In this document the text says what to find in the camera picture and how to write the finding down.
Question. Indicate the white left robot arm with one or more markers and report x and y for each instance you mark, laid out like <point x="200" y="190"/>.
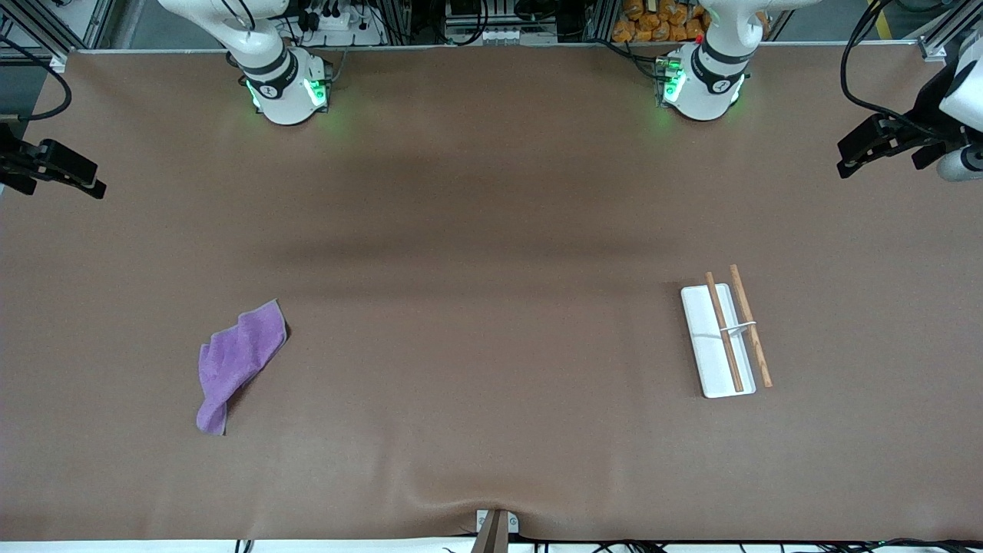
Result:
<point x="703" y="88"/>

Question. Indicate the orange packets pile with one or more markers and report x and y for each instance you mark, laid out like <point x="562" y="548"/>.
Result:
<point x="660" y="21"/>

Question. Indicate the white rack with wooden rods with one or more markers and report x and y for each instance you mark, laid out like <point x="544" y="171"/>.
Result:
<point x="710" y="361"/>

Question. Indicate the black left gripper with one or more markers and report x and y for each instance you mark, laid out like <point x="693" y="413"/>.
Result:
<point x="924" y="112"/>

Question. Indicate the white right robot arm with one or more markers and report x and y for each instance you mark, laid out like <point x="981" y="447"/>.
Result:
<point x="280" y="84"/>

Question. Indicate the aluminium frame profile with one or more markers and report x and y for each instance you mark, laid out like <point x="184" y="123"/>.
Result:
<point x="46" y="31"/>
<point x="948" y="34"/>

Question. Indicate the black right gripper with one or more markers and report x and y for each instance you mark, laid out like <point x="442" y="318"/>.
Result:
<point x="17" y="160"/>

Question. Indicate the purple microfibre towel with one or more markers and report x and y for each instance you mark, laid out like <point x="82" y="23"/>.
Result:
<point x="238" y="353"/>

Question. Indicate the white power strip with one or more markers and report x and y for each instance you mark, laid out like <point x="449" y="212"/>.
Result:
<point x="338" y="23"/>

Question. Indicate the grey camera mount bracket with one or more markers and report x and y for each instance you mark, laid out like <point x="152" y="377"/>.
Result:
<point x="495" y="530"/>

